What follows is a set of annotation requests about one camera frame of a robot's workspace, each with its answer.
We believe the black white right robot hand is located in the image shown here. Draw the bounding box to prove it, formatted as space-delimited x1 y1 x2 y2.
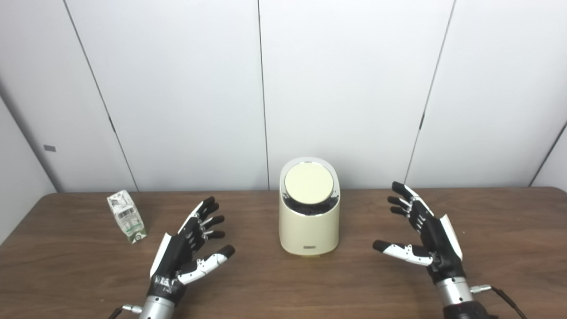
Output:
373 181 466 285

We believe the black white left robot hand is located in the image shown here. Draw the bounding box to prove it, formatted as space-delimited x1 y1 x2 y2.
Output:
147 196 236 306

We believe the white green milk carton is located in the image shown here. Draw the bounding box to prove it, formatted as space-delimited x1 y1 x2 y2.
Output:
107 190 147 244

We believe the round cream bin lid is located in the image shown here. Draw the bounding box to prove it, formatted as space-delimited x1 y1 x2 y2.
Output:
284 162 334 205

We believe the cream-colored trash bin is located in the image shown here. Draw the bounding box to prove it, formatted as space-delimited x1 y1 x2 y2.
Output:
279 156 341 257

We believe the black plastic bin liner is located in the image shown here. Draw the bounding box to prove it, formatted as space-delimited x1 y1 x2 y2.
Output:
285 191 340 216

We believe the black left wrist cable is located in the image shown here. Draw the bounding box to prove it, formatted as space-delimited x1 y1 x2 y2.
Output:
108 304 143 319

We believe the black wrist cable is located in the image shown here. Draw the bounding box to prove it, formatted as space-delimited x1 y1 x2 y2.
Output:
108 304 143 319
470 284 528 319

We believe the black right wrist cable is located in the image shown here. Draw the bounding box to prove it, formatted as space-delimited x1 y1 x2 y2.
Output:
470 284 528 319

